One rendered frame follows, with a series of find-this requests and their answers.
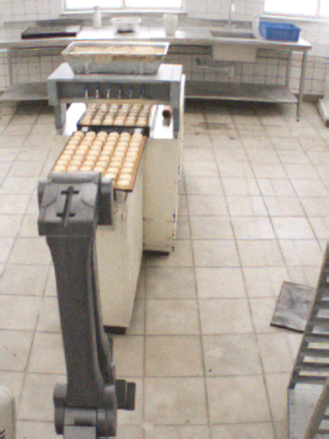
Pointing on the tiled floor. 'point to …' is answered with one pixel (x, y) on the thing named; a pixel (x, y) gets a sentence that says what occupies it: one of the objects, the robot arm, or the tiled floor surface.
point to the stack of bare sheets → (296, 308)
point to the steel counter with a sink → (204, 29)
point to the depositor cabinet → (168, 170)
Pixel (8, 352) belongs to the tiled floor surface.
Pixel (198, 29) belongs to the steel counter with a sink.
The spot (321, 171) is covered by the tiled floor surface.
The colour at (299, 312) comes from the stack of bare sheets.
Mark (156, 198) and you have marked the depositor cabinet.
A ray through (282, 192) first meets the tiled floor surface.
